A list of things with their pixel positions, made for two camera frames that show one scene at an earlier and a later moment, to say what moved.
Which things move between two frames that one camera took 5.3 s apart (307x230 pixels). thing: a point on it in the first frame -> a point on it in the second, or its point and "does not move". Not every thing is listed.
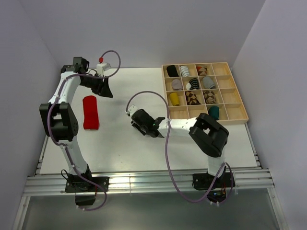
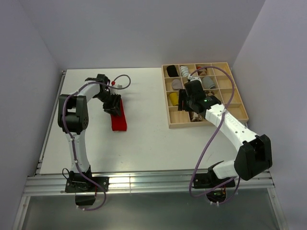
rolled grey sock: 207,83 does not move
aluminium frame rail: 248,180 does not move
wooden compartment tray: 191,90 does not move
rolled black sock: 172,71 does not move
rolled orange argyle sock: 202,70 does not move
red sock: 91,120 -> 119,123
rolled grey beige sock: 176,85 does not move
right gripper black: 134,123 -> 183,96
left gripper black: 105,91 -> 114,108
